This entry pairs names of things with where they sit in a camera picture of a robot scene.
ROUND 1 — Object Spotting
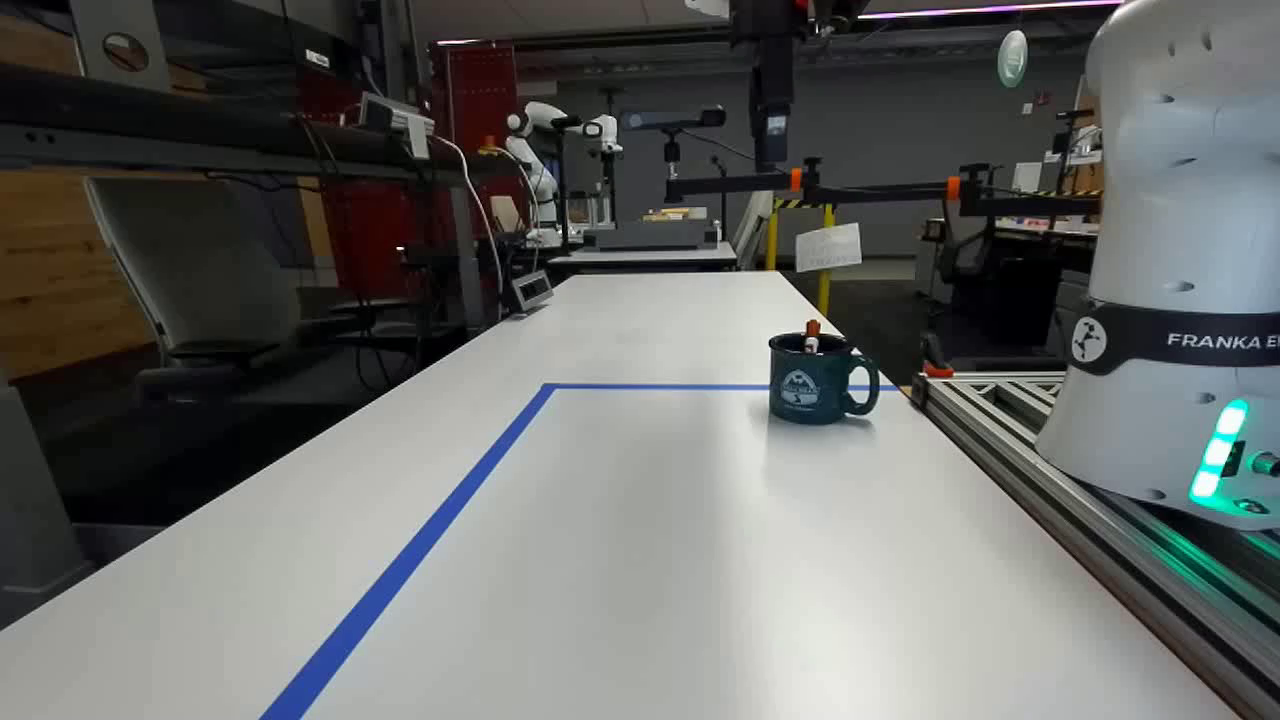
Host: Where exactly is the grey plastic chair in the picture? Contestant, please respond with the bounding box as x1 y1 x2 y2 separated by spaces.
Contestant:
81 174 310 372

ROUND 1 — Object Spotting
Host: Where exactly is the aluminium rail frame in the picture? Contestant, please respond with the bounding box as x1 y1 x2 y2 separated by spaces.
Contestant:
908 368 1280 720

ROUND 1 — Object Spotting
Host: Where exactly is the small black table device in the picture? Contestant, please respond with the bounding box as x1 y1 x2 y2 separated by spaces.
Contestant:
504 269 558 317

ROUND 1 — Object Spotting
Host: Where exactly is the thin white cable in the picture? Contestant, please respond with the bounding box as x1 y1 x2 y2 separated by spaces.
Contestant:
428 131 516 303

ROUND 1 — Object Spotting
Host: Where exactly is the white oval lamp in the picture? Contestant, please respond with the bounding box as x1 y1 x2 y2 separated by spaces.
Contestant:
995 29 1032 93

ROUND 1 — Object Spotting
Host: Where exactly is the black shelf beam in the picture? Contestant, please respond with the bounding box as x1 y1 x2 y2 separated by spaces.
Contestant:
0 60 435 186

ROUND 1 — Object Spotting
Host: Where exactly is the white power box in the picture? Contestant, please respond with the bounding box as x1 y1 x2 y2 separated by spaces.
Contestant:
358 93 440 162

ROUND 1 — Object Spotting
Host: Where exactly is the black bar with orange clamps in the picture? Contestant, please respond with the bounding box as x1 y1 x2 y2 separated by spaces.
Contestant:
662 157 1114 225

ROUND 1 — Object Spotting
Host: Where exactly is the blue tape line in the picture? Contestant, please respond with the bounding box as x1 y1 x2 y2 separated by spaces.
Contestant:
258 380 901 720

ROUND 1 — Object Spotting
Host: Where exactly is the black pillar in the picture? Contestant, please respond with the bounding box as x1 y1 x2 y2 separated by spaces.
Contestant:
749 0 802 174

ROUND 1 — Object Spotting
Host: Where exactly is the white paper sign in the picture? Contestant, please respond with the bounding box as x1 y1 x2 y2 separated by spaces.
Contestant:
794 218 869 276

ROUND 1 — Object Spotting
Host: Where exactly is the red cabinet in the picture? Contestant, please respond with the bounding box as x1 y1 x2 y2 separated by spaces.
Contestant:
428 36 519 161

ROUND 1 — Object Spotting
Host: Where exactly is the wooden board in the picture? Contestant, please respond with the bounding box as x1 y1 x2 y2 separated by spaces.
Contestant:
0 167 161 380

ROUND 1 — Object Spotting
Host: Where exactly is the dark teal enamel mug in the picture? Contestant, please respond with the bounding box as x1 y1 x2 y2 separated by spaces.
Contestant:
766 326 883 429

